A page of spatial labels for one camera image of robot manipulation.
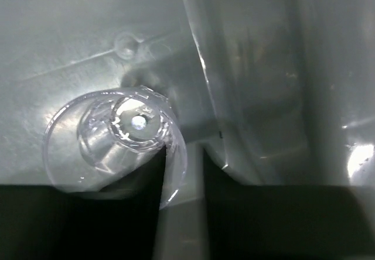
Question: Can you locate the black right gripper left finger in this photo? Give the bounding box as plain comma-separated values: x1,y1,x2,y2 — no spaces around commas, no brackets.
1,149,166,259

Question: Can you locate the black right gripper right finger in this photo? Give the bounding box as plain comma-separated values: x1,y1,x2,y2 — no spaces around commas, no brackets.
203,153,374,259

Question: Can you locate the clear plastic cup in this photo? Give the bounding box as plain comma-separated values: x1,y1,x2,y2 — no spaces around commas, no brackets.
42,85,188,207

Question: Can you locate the grey plastic bin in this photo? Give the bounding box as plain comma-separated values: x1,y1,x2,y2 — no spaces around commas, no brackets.
1,0,374,259

